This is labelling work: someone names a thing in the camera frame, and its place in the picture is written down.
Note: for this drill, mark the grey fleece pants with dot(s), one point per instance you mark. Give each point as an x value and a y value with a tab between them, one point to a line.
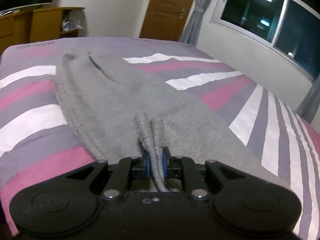
117	110

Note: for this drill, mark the grey right curtain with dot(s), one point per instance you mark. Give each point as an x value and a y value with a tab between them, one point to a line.
310	104

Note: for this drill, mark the brown wooden door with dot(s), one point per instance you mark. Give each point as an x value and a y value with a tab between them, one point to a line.
165	19

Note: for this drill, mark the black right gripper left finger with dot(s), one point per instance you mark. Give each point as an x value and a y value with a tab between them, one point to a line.
112	181

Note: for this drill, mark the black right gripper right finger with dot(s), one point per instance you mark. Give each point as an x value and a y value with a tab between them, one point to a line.
199	181

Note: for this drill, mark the grey left curtain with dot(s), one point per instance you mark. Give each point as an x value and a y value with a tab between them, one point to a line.
191	31

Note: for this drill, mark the aluminium frame window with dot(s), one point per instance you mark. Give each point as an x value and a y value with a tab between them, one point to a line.
291	27

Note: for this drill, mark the grey curtain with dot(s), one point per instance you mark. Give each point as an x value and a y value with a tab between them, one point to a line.
310	104
191	31

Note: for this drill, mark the striped purple pink bedsheet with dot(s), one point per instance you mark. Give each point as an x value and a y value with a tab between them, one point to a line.
37	144

